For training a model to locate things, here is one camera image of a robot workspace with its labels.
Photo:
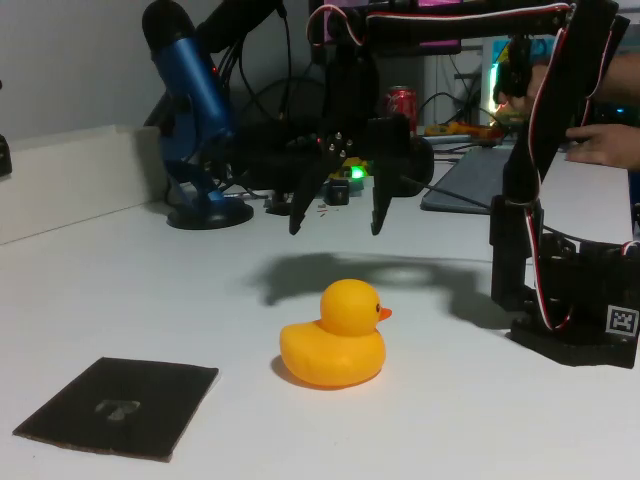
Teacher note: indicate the black white marker tag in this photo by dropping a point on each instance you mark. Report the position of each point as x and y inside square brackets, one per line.
[622, 320]

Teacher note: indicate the person's right hand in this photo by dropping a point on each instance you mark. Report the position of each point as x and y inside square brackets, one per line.
[537, 80]

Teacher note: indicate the flat black plate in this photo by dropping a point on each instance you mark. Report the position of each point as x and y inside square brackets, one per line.
[280, 208]

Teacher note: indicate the black cardboard square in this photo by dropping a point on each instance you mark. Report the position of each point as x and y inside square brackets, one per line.
[115, 400]

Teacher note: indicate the small black object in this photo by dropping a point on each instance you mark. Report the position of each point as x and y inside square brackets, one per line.
[4, 157]

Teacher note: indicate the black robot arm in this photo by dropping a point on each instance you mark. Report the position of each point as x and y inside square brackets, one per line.
[565, 100]

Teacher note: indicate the yellow rubber duck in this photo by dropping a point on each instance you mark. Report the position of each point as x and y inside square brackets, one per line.
[335, 350]

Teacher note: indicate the red soda can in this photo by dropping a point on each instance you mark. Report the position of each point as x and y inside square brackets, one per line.
[400, 105]

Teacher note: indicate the yellow orange hand tool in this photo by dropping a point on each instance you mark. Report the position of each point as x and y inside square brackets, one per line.
[450, 130]

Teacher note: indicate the black leader arm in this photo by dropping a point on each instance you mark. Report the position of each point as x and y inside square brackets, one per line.
[515, 70]

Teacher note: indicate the person's right forearm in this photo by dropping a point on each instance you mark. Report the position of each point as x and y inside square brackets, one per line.
[622, 75]

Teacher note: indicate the white box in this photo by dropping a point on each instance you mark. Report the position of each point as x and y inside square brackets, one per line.
[75, 175]

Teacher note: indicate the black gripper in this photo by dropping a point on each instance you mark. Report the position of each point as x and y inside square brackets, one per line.
[361, 141]

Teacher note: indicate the black computer mouse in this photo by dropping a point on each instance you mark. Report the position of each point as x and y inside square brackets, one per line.
[422, 165]

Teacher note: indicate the small black cube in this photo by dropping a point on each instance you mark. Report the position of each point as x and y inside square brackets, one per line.
[339, 191]

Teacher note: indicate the blue desktop microphone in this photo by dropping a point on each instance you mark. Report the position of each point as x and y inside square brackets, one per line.
[192, 75]

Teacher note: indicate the black audio device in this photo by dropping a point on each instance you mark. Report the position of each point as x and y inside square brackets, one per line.
[280, 165]

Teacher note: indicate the person's left hand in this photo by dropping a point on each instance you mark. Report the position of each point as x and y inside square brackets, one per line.
[610, 145]

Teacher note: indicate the grey laptop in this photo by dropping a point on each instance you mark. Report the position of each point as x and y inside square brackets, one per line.
[470, 180]

